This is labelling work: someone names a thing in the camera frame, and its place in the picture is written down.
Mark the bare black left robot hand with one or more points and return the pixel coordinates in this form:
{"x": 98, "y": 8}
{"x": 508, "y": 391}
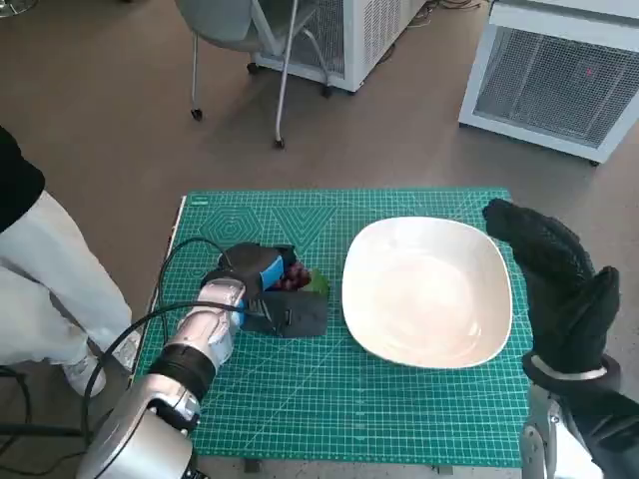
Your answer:
{"x": 249, "y": 262}

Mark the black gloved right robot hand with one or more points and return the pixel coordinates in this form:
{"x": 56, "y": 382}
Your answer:
{"x": 564, "y": 289}

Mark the red toy grapes with leaf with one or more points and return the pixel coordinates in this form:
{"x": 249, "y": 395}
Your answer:
{"x": 294, "y": 279}

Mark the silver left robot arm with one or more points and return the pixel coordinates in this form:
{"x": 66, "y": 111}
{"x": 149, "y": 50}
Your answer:
{"x": 199, "y": 329}

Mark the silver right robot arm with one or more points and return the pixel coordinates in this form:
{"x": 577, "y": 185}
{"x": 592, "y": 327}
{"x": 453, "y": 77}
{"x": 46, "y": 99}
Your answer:
{"x": 541, "y": 439}

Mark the white square plate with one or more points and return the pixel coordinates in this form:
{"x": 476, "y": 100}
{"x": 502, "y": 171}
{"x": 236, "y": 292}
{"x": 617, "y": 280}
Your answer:
{"x": 424, "y": 294}

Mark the green cutting mat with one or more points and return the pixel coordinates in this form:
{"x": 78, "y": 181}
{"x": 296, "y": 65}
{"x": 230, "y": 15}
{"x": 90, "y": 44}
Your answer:
{"x": 324, "y": 399}

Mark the white mesh cabinet on castors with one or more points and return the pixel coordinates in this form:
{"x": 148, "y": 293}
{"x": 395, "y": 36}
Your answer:
{"x": 549, "y": 85}
{"x": 359, "y": 40}

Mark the person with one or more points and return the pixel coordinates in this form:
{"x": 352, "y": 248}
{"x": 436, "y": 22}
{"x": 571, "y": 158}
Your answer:
{"x": 40, "y": 279}

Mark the grey chair with metal legs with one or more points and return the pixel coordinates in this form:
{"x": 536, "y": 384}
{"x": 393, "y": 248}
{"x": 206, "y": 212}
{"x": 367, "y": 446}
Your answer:
{"x": 219, "y": 25}

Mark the chrome stool base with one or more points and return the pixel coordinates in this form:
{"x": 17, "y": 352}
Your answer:
{"x": 10, "y": 7}

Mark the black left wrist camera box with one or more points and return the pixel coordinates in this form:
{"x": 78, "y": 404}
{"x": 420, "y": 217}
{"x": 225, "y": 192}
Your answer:
{"x": 294, "y": 319}

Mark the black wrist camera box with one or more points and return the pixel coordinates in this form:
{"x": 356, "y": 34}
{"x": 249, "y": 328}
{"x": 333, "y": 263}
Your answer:
{"x": 609, "y": 434}
{"x": 294, "y": 319}

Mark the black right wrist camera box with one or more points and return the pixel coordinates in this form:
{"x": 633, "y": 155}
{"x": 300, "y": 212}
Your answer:
{"x": 609, "y": 434}

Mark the black table bracket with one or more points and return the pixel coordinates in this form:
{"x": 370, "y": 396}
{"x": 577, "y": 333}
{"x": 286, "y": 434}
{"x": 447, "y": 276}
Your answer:
{"x": 251, "y": 467}

